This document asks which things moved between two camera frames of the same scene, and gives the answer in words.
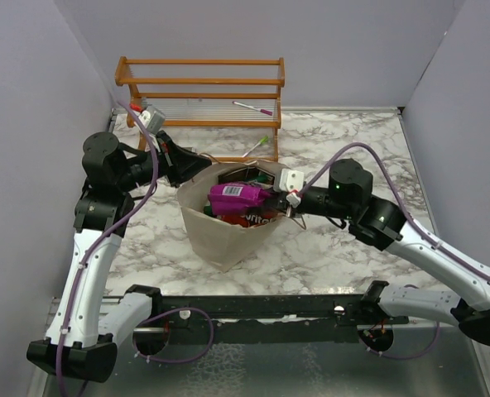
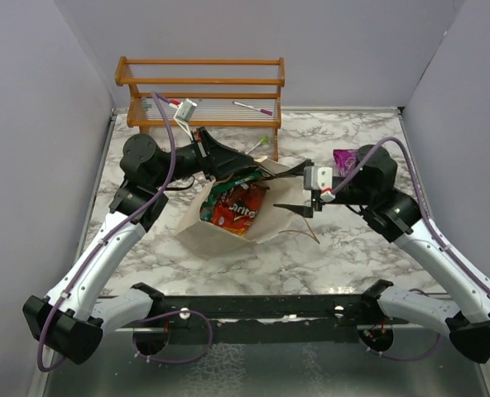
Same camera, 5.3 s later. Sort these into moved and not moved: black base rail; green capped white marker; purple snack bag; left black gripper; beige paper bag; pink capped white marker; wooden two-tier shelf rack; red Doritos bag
Moved: red Doritos bag; purple snack bag; left black gripper; beige paper bag
Not moved: pink capped white marker; wooden two-tier shelf rack; green capped white marker; black base rail
